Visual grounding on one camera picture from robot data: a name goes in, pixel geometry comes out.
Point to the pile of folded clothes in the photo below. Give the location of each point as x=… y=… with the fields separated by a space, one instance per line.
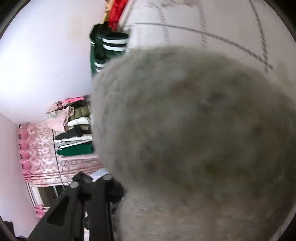
x=70 y=122

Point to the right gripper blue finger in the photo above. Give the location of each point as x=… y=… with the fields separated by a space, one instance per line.
x=84 y=183

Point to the fluffy white knit sweater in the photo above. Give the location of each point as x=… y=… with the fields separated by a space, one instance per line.
x=203 y=145

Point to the white dotted-lattice floral bedsheet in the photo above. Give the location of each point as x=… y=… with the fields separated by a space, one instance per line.
x=252 y=32

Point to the dark green striped-cuff sweater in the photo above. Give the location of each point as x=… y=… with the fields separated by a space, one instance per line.
x=105 y=45

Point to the pink lace curtain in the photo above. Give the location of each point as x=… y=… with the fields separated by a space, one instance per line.
x=45 y=172

